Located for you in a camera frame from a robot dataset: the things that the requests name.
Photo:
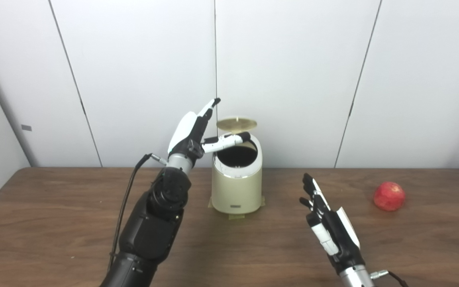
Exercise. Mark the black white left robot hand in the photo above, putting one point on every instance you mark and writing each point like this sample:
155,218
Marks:
185,133

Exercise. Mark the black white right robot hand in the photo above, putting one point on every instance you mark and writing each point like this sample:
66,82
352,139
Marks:
339,235

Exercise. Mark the cream round bin lid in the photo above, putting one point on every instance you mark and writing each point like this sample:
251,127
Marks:
236,124

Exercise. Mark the red apple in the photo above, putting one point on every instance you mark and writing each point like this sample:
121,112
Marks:
389,196

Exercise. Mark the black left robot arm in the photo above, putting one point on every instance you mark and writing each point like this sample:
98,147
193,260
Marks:
152,227

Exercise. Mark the cream-colored round bin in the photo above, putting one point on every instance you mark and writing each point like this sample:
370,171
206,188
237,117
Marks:
236,191

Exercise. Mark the yellowish tape piece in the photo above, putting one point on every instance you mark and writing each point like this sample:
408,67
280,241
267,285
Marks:
237,217

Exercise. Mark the small grey wall sticker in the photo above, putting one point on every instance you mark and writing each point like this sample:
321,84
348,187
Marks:
26,128

